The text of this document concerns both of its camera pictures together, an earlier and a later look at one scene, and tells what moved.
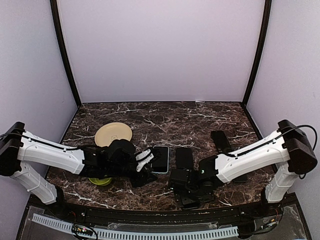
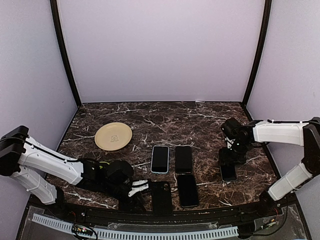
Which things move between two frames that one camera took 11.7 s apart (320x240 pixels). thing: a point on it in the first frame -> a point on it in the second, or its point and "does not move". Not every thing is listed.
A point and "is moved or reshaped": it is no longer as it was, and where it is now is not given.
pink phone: [160, 162] does not move
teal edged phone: [243, 178] is moved or reshaped
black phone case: [184, 158] does not move
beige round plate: [108, 132] does not move
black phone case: [220, 140] -> [162, 205]
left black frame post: [54, 5] does not move
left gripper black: [142, 180] -> [132, 203]
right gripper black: [206, 196] -> [224, 156]
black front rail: [269, 209] does not move
